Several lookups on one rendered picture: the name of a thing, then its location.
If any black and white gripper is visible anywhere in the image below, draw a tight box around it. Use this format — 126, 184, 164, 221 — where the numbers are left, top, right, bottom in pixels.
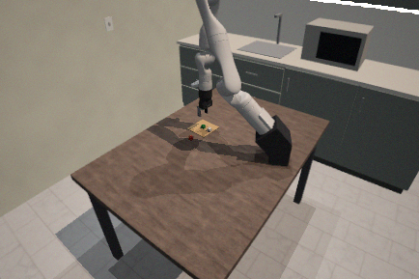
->
191, 80, 212, 117

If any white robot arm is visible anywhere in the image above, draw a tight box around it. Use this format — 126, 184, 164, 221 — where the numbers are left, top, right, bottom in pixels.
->
195, 0, 274, 135

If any tan square mat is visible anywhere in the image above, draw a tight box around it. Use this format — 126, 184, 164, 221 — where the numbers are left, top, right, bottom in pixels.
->
187, 120, 219, 137

